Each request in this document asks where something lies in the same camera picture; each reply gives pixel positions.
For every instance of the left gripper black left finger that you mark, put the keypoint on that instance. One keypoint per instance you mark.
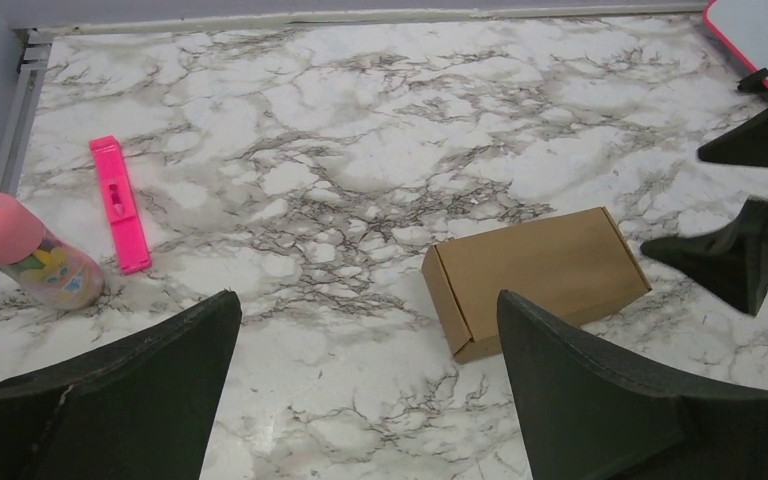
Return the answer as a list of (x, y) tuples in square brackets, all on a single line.
[(141, 407)]

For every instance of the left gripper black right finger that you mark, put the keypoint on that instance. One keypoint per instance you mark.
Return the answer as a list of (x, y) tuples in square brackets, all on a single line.
[(590, 409)]

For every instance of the brown cardboard box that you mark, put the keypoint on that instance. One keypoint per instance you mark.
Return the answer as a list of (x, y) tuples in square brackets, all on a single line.
[(577, 266)]

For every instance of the pink highlighter marker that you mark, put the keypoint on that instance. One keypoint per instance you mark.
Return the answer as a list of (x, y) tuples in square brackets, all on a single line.
[(119, 203)]

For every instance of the small pink capped bottle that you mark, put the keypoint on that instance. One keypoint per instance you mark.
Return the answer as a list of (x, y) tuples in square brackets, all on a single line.
[(52, 271)]

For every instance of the aluminium extrusion frame rail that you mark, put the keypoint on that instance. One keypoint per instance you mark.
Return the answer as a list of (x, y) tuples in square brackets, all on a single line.
[(31, 71)]

